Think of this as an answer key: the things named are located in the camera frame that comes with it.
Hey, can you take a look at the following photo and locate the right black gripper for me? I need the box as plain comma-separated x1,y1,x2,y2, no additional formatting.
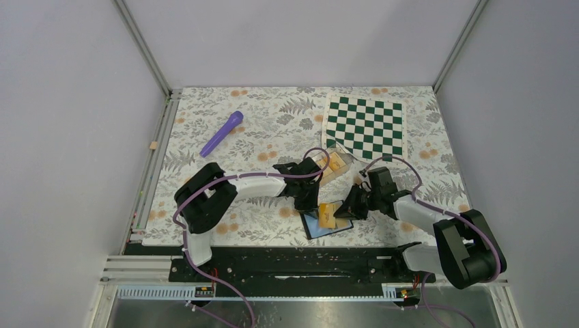
333,183,381,221

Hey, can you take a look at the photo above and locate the black leather card holder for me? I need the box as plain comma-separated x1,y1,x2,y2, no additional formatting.
300,201,354,240

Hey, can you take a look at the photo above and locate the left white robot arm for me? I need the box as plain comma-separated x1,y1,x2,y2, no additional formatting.
173,157,323,281

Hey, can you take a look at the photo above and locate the purple cable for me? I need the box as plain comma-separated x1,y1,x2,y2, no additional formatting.
171,147,331,328
359,155,503,328

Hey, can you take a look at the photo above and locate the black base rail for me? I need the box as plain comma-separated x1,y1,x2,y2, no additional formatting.
124,243,438,298

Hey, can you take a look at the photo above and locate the gold credit cards stack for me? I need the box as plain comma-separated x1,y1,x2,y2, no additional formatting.
317,152,350,185

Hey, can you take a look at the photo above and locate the floral pattern table mat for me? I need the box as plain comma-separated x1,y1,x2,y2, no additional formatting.
142,86,470,247

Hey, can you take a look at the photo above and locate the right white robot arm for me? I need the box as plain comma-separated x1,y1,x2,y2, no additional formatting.
334,167,507,290

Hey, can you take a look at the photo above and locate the green white chessboard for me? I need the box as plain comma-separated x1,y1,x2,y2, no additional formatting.
321,93,408,163

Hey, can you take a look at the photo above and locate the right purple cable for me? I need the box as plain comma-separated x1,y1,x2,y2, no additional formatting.
359,155,503,328

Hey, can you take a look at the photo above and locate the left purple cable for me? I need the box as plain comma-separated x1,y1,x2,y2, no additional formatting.
171,147,331,328

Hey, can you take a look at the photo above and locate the clear plastic card box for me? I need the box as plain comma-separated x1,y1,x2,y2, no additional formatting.
320,146,353,187

